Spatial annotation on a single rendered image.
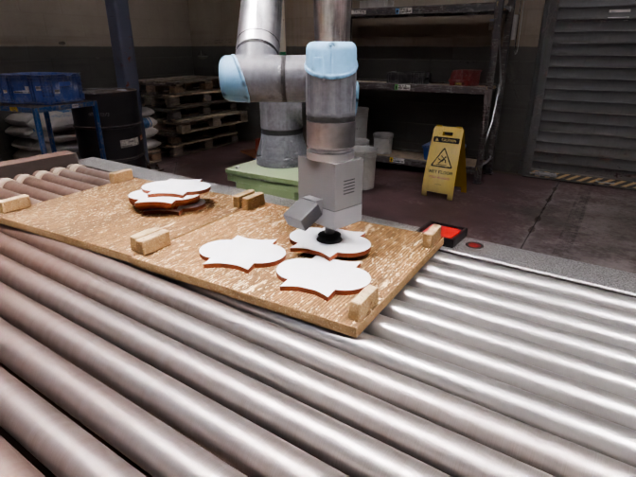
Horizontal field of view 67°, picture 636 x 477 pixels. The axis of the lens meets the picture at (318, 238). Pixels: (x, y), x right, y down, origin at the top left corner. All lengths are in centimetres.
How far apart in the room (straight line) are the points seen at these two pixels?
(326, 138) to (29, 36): 558
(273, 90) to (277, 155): 51
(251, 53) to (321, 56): 17
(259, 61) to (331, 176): 23
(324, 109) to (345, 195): 13
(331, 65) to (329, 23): 48
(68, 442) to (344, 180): 48
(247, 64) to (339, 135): 20
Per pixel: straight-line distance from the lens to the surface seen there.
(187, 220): 97
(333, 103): 71
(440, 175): 436
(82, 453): 51
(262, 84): 82
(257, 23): 89
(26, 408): 58
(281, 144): 131
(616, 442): 55
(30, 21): 620
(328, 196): 73
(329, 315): 62
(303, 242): 79
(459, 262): 84
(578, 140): 532
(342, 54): 71
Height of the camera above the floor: 125
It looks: 22 degrees down
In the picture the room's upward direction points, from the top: straight up
